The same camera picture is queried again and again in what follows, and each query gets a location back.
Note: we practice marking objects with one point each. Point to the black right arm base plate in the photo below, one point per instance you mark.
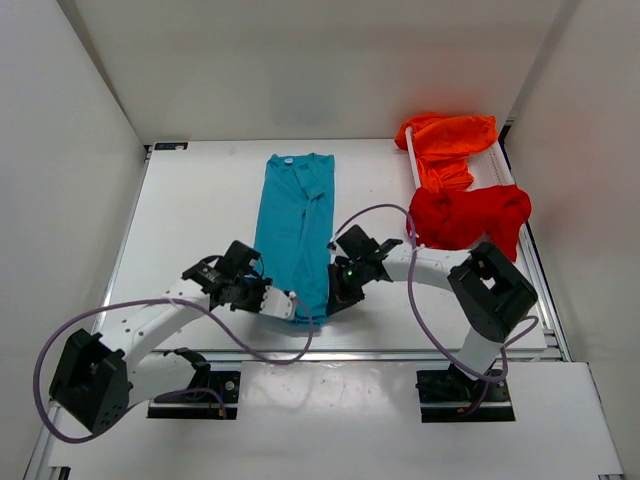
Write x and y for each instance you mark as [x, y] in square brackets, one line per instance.
[448, 397]

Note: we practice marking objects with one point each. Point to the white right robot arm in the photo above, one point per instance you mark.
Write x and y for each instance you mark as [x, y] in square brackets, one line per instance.
[493, 294]

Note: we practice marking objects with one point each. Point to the red t shirt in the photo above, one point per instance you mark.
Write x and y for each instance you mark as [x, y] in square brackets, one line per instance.
[454, 220]

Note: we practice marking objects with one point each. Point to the teal t shirt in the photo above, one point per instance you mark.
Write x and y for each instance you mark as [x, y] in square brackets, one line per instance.
[293, 229]

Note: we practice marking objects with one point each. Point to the dark label sticker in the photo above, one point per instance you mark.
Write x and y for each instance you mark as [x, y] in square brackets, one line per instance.
[170, 146]

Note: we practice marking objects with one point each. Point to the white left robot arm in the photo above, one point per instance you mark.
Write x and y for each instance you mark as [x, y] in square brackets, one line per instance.
[101, 376]

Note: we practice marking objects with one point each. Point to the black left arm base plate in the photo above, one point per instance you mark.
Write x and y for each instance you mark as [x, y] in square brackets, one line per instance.
[214, 397]

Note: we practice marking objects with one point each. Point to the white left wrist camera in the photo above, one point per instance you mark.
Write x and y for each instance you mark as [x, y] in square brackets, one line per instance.
[278, 303]

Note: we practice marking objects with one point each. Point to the orange t shirt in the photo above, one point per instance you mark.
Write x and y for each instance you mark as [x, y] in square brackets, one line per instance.
[442, 146]

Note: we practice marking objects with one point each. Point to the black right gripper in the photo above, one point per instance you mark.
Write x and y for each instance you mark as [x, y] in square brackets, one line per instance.
[340, 288]

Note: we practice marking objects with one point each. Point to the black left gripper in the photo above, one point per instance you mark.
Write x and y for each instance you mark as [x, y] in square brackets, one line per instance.
[248, 298]

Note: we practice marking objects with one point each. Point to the white wire rack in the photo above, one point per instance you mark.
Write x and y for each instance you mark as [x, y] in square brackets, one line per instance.
[489, 169]

